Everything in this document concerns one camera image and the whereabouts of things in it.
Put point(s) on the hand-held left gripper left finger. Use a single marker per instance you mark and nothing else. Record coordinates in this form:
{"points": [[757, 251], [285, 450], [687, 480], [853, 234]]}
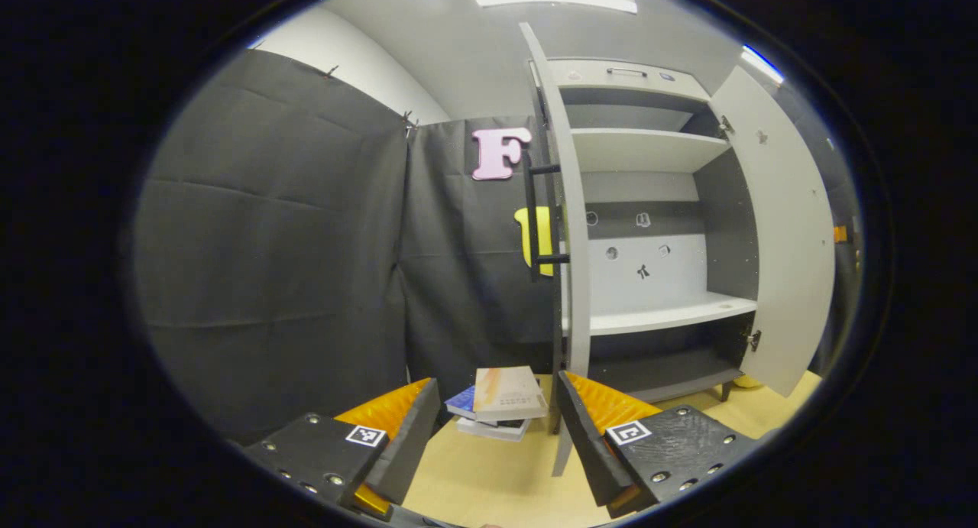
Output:
{"points": [[405, 444]]}

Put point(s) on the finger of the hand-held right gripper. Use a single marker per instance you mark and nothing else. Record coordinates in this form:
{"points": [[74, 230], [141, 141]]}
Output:
{"points": [[841, 234]]}

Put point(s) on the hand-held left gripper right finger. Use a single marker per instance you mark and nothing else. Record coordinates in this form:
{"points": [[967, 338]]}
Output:
{"points": [[584, 436]]}

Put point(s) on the grey cabinet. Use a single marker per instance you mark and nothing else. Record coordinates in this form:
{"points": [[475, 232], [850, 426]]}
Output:
{"points": [[649, 150]]}

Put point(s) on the blue book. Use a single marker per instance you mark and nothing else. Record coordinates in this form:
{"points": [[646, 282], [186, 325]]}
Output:
{"points": [[461, 402]]}

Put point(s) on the white book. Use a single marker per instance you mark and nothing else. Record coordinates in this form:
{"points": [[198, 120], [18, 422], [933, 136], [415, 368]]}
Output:
{"points": [[489, 430]]}

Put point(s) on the beige book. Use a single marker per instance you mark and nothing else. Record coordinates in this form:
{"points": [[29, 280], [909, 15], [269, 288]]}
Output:
{"points": [[508, 390]]}

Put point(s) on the yellow round soft object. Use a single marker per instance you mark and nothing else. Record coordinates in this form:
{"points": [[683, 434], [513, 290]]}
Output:
{"points": [[749, 380]]}

